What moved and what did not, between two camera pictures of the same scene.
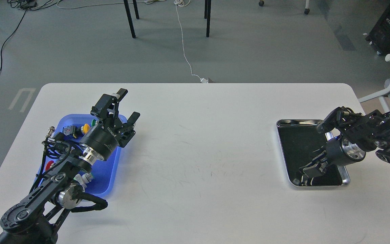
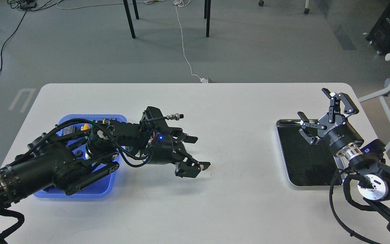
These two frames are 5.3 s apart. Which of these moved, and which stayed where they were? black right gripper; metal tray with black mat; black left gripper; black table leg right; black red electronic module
Moved: black right gripper; black left gripper
Stayed: metal tray with black mat; black table leg right; black red electronic module
